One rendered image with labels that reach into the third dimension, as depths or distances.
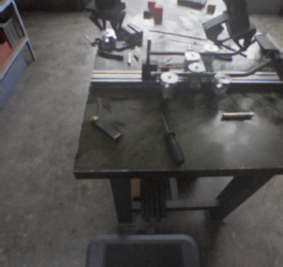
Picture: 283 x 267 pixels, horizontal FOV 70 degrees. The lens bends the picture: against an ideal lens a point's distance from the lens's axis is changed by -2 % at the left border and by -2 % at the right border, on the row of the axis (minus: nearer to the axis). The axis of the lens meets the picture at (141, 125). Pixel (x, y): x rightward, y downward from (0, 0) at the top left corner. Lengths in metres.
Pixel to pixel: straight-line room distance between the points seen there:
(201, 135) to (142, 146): 0.17
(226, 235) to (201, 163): 0.96
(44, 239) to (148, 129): 1.05
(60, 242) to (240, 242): 1.06
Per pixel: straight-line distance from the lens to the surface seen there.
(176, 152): 0.52
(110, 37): 0.71
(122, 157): 0.53
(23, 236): 1.51
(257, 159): 0.62
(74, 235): 1.41
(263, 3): 4.36
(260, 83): 0.83
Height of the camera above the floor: 1.34
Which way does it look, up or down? 50 degrees down
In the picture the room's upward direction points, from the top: 3 degrees clockwise
